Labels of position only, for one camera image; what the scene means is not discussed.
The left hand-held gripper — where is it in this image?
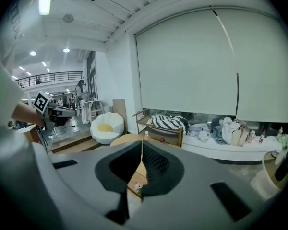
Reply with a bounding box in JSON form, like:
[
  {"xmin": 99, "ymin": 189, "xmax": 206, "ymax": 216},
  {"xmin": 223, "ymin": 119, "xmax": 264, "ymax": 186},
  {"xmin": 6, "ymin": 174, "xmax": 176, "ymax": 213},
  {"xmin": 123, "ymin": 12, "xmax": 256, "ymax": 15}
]
[{"xmin": 33, "ymin": 91, "xmax": 77, "ymax": 132}]

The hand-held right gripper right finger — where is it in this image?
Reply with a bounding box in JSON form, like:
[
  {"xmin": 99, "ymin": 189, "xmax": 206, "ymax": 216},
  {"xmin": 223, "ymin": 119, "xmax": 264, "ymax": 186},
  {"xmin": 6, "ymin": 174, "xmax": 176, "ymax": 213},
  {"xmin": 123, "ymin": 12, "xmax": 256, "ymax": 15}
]
[{"xmin": 141, "ymin": 139, "xmax": 283, "ymax": 230}]

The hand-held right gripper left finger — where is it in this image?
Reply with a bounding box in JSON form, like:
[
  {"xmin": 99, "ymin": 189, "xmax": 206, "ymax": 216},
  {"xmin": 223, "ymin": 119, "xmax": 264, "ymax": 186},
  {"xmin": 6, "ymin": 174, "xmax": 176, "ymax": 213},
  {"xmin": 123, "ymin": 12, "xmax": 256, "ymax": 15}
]
[{"xmin": 30, "ymin": 139, "xmax": 144, "ymax": 230}]

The person's left forearm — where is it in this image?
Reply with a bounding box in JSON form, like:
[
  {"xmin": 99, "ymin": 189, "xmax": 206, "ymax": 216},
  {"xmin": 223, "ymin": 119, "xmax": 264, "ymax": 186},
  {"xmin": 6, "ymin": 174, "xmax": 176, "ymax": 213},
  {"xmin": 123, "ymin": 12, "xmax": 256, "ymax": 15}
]
[{"xmin": 11, "ymin": 101, "xmax": 45, "ymax": 127}]

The wooden coffee table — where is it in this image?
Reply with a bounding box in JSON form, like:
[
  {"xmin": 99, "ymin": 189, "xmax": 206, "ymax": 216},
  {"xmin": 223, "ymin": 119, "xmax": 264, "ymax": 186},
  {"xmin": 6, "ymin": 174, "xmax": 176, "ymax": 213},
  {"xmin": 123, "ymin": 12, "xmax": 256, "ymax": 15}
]
[{"xmin": 109, "ymin": 133, "xmax": 150, "ymax": 180}]

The wooden step platform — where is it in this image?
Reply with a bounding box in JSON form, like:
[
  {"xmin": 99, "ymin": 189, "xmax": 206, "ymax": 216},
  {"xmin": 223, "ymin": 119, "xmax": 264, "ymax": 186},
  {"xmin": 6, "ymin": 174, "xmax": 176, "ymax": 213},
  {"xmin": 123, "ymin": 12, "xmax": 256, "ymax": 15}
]
[{"xmin": 50, "ymin": 130, "xmax": 104, "ymax": 154}]

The black balcony railing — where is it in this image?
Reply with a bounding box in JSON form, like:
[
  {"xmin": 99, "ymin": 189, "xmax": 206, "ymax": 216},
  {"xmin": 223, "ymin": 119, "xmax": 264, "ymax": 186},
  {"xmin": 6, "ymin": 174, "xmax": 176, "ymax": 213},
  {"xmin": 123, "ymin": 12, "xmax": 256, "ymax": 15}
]
[{"xmin": 15, "ymin": 71, "xmax": 84, "ymax": 87}]

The white egg-shaped beanbag chair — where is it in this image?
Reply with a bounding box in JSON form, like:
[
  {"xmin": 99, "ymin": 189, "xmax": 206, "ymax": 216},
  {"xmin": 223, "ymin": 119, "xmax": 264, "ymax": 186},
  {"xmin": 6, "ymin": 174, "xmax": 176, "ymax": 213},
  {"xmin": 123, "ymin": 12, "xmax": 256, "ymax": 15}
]
[{"xmin": 90, "ymin": 112, "xmax": 126, "ymax": 145}]

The large cardboard sheet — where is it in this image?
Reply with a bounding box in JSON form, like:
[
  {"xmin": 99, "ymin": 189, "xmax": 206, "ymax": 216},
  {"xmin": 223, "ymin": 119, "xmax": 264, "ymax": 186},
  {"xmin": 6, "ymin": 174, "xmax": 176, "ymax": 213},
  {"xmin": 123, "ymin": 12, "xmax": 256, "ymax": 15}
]
[{"xmin": 112, "ymin": 99, "xmax": 127, "ymax": 134}]

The white window bench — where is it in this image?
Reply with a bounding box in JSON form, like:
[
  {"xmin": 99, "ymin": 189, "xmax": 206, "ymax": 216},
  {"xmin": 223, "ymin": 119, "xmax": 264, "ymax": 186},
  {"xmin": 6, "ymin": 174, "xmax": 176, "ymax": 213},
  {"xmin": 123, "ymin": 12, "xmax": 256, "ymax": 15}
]
[{"xmin": 182, "ymin": 135, "xmax": 288, "ymax": 162}]

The pale blue clothes pile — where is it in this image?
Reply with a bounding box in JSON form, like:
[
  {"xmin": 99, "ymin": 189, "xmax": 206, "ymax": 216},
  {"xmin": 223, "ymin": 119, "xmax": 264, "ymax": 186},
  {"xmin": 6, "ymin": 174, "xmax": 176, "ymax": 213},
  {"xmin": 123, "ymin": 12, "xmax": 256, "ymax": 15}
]
[{"xmin": 189, "ymin": 123, "xmax": 215, "ymax": 143}]

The person's white t-shirt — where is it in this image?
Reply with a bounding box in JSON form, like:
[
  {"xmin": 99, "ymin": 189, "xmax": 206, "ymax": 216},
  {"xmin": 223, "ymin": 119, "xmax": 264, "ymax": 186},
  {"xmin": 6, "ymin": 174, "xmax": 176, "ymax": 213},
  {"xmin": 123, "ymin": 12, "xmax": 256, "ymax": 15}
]
[{"xmin": 0, "ymin": 0, "xmax": 33, "ymax": 158}]

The wooden rack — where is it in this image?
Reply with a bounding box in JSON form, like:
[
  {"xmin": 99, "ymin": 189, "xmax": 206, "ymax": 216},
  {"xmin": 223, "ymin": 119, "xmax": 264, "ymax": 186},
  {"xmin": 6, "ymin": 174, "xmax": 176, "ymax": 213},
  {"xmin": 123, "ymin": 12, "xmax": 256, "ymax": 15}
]
[{"xmin": 132, "ymin": 110, "xmax": 184, "ymax": 148}]

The white round basket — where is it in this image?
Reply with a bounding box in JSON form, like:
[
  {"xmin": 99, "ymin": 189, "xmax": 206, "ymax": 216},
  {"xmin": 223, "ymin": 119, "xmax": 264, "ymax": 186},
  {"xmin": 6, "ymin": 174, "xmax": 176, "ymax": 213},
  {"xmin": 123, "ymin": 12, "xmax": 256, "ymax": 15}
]
[{"xmin": 249, "ymin": 147, "xmax": 288, "ymax": 199}]

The white beige clothes pile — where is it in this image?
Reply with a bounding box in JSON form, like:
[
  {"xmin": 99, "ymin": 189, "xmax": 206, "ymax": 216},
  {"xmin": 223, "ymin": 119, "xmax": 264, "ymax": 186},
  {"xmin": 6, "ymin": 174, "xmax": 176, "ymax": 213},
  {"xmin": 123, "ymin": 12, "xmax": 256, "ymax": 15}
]
[{"xmin": 211, "ymin": 116, "xmax": 256, "ymax": 147}]

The black white striped blanket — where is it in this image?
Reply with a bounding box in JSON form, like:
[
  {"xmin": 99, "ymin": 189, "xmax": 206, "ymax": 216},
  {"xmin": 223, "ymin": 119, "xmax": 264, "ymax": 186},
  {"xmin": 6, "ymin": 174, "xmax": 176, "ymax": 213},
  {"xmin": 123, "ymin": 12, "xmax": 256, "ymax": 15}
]
[{"xmin": 150, "ymin": 115, "xmax": 191, "ymax": 135}]

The black pouch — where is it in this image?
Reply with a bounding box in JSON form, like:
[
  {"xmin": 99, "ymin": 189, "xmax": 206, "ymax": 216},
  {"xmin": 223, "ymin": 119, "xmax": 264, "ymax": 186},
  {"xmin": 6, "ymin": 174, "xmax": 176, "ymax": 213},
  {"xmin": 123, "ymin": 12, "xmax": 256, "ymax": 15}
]
[{"xmin": 275, "ymin": 147, "xmax": 288, "ymax": 182}]

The white vase with flowers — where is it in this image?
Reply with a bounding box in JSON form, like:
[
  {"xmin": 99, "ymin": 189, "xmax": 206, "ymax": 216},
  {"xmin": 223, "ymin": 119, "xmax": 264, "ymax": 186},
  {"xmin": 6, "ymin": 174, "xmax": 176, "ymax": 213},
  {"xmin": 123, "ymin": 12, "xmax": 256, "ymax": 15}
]
[{"xmin": 275, "ymin": 134, "xmax": 288, "ymax": 165}]

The long ceiling light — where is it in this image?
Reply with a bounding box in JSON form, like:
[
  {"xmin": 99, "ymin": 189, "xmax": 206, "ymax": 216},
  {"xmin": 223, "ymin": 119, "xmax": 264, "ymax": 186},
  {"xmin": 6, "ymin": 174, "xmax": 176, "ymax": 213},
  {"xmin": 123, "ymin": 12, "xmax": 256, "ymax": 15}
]
[{"xmin": 38, "ymin": 0, "xmax": 53, "ymax": 16}]

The wide white roller blind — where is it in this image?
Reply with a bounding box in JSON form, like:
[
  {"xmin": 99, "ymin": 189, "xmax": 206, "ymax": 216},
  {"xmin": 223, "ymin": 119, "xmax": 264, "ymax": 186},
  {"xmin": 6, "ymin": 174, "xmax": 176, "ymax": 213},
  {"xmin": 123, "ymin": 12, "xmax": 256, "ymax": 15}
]
[{"xmin": 135, "ymin": 8, "xmax": 239, "ymax": 116}]

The narrow white roller blind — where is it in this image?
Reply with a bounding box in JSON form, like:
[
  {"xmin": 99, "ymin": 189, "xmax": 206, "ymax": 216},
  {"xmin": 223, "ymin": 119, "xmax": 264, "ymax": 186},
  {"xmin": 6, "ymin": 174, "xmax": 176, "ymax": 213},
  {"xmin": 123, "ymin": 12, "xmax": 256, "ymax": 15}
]
[{"xmin": 215, "ymin": 8, "xmax": 288, "ymax": 124}]

